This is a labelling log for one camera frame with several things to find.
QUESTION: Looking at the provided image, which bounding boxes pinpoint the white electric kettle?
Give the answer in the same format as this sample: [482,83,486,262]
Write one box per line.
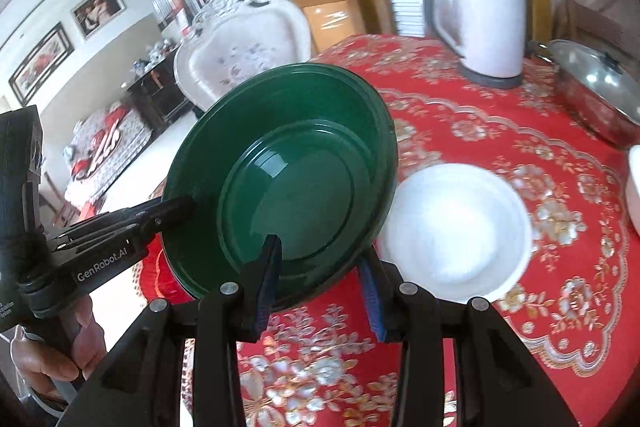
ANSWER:
[431,0,527,90]

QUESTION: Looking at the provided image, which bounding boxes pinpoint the framed couple photo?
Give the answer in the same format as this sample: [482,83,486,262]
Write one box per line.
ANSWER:
[71,0,124,38]

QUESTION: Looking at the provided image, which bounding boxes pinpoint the large white bowl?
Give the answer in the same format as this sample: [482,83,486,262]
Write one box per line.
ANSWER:
[377,163,533,304]

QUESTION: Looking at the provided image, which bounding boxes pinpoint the red floral tablecloth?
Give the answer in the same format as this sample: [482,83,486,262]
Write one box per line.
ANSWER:
[135,34,640,427]

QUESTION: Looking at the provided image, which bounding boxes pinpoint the sofa with printed cover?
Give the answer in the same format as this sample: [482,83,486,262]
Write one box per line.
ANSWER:
[64,102,151,208]

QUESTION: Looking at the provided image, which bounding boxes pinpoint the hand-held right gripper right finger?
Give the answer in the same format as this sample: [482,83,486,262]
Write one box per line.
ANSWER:
[356,251,581,427]

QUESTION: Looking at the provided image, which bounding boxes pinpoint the dark wooden cabinet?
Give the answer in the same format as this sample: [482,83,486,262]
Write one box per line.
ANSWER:
[122,57,196,128]

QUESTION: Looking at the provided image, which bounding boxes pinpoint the person's left hand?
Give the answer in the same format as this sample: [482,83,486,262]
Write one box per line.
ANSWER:
[10,294,106,400]

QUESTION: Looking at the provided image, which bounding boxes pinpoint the steel pot with glass lid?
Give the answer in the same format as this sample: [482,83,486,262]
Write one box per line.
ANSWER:
[530,38,640,150]

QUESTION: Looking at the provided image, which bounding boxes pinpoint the dark green bowl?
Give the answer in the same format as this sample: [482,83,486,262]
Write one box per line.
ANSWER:
[162,63,399,303]

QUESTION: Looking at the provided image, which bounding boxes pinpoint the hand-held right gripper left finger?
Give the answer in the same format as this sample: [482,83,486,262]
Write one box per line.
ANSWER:
[55,234,284,427]

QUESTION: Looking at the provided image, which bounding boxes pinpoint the framed floral painting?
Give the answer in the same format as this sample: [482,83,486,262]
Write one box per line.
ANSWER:
[8,23,75,105]

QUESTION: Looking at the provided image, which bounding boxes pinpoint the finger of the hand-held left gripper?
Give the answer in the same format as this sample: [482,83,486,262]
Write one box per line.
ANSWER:
[47,196,196,258]

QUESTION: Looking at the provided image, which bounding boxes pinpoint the small white bowl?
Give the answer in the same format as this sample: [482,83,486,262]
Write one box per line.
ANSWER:
[626,146,640,233]

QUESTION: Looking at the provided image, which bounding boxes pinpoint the white ornate chair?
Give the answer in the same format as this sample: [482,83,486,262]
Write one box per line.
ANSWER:
[173,0,313,112]

